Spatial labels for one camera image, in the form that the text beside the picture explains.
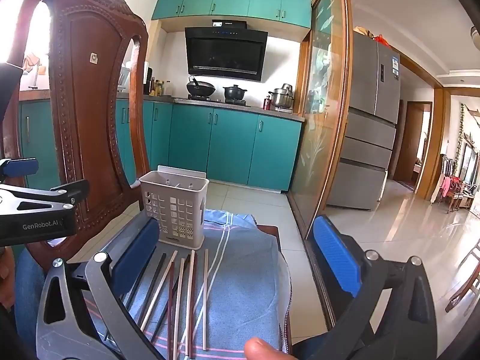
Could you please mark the red thermos bottle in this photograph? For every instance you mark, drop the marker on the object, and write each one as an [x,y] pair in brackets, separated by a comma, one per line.
[267,103]

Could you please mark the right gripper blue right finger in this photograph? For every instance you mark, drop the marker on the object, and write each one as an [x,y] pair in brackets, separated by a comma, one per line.
[374,308]

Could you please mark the light wooden chopstick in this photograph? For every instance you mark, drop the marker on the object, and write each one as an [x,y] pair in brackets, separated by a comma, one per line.
[178,308]

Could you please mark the carved wooden chair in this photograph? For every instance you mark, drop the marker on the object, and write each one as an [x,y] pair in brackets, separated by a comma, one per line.
[88,43]

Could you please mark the cream patterned chopstick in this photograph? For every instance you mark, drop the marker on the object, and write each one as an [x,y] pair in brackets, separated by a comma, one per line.
[205,300]

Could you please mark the stainless steel stockpot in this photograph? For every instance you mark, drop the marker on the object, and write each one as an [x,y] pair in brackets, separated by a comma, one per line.
[282,98]

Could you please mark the dark red chopstick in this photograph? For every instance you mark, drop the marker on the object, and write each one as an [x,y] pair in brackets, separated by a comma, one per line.
[170,313]

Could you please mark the white patterned chopstick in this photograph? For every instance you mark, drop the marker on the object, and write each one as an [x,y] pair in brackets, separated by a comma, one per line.
[189,306]

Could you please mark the black range hood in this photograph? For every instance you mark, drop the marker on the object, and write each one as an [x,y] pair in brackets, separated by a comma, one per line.
[231,52]

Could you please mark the wood framed glass sliding door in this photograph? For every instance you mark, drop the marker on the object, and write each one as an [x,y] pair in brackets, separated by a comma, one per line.
[322,100]

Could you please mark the person left hand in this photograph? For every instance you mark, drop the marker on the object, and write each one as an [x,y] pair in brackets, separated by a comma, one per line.
[7,284]

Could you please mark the beige chopstick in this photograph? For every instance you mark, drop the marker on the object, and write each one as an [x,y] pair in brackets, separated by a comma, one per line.
[157,291]

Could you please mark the person right hand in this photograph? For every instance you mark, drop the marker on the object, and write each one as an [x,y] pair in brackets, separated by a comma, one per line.
[258,349]

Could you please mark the wooden doorway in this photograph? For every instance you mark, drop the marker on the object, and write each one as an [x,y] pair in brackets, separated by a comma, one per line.
[410,143]

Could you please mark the black chopstick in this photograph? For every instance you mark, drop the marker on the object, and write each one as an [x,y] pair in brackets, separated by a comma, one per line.
[128,298]
[150,290]

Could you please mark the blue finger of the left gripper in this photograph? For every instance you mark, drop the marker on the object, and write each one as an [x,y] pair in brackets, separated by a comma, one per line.
[19,167]
[72,193]

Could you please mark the dark brown chopstick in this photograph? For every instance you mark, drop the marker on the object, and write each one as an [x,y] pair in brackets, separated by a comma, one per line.
[162,316]

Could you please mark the distant wooden chairs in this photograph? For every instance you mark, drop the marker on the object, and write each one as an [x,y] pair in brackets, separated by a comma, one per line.
[458,191]

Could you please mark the silver refrigerator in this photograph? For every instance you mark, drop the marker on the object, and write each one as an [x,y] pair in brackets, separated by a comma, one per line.
[371,126]

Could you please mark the black wok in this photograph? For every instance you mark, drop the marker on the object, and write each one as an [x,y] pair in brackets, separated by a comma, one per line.
[199,90]

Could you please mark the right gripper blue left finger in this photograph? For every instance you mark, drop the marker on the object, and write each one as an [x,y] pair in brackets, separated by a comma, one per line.
[81,315]

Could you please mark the black cooking pot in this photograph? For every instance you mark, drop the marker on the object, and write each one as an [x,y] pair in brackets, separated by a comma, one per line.
[235,95]

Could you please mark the grey plastic utensil basket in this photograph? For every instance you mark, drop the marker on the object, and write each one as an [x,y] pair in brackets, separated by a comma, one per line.
[176,199]

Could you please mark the blue striped cloth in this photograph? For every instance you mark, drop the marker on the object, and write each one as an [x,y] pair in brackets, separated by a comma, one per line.
[249,294]

